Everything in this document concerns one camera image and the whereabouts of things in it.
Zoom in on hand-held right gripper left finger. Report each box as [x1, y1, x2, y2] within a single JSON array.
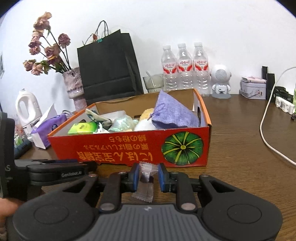
[[62, 163, 140, 212]]

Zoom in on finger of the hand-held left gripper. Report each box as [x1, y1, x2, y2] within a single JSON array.
[[15, 159, 89, 168], [28, 161, 98, 186]]

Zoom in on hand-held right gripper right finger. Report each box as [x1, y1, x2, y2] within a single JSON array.
[[158, 163, 237, 212]]

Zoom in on clear candy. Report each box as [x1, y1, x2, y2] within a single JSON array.
[[131, 162, 159, 203]]

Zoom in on red cardboard box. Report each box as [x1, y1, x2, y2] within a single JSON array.
[[47, 88, 212, 168]]

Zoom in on green tissue packet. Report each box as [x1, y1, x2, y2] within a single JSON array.
[[67, 122, 99, 135]]

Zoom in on translucent cotton swab box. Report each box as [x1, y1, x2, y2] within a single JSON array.
[[108, 115, 135, 133]]

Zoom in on patterned green white pouch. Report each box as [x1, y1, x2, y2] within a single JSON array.
[[85, 108, 112, 131]]

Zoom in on white plastic bag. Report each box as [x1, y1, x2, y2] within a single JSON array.
[[94, 110, 130, 134]]

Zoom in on purple knit drawstring pouch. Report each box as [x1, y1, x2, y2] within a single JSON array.
[[147, 90, 200, 129]]

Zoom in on person's left hand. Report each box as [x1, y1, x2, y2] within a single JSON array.
[[0, 198, 25, 218]]

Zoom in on dark glasses case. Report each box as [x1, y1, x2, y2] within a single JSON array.
[[14, 140, 33, 159]]

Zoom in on purple tissue pack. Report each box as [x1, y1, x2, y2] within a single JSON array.
[[30, 103, 68, 149]]

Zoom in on white plastic milk jug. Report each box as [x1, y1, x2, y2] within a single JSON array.
[[15, 89, 43, 135]]

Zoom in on purple fuzzy vase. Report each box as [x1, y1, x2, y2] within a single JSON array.
[[62, 67, 87, 112]]

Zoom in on glass cup with spoon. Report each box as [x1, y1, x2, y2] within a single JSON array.
[[143, 70, 165, 94]]

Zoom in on clear water bottle red label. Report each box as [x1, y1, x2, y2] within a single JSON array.
[[161, 45, 180, 92], [177, 43, 195, 90], [192, 41, 212, 97]]

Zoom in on black paper bag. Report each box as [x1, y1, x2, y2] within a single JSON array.
[[77, 20, 144, 106]]

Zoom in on white robot speaker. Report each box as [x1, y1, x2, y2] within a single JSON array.
[[211, 64, 232, 99]]

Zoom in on dried flower bouquet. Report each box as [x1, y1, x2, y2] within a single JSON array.
[[22, 11, 75, 76]]

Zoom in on printed tin box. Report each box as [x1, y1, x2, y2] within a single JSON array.
[[239, 76, 268, 100]]

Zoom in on small black boxes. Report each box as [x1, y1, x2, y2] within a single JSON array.
[[261, 66, 276, 100]]

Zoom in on white power strip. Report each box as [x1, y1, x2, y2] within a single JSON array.
[[274, 86, 296, 114]]

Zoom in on long white cable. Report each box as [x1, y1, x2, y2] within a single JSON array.
[[260, 67, 296, 166]]

